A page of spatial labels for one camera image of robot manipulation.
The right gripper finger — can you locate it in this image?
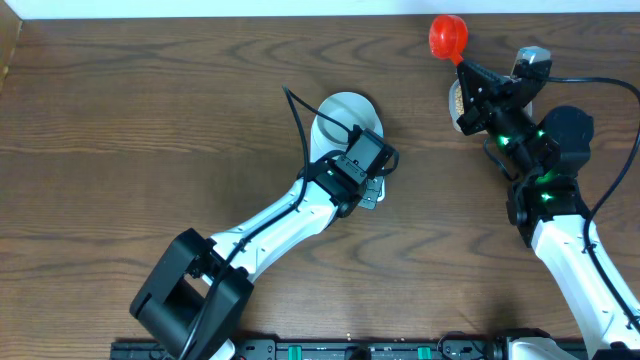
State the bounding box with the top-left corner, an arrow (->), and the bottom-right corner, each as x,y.
457,74 -> 482,135
456,61 -> 512,93

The red measuring scoop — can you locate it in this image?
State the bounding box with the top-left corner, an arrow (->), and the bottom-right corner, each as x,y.
428,15 -> 468,66

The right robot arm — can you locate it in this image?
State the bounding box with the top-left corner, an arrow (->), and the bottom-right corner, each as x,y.
456,59 -> 639,359

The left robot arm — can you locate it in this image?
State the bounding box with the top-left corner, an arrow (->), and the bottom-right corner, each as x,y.
129,129 -> 399,359

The grey round bowl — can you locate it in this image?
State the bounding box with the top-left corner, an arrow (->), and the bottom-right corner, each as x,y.
312,92 -> 384,147

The white digital kitchen scale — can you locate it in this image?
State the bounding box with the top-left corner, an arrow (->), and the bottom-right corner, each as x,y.
308,112 -> 386,203

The pile of soybeans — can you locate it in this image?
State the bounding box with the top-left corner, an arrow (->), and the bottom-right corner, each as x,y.
454,86 -> 465,118

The left black cable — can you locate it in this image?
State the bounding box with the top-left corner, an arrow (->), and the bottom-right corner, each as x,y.
177,84 -> 361,360

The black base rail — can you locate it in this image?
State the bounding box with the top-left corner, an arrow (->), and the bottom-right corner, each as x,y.
109,337 -> 591,360

